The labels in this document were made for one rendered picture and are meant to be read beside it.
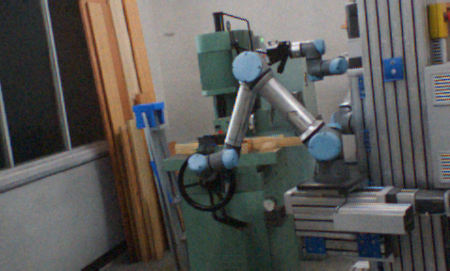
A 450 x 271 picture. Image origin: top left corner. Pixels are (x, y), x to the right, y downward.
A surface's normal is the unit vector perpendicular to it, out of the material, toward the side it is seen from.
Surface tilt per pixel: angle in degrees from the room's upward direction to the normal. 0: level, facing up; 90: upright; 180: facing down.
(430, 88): 90
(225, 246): 90
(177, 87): 90
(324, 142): 96
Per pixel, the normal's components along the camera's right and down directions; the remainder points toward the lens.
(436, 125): -0.52, 0.16
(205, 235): -0.31, 0.15
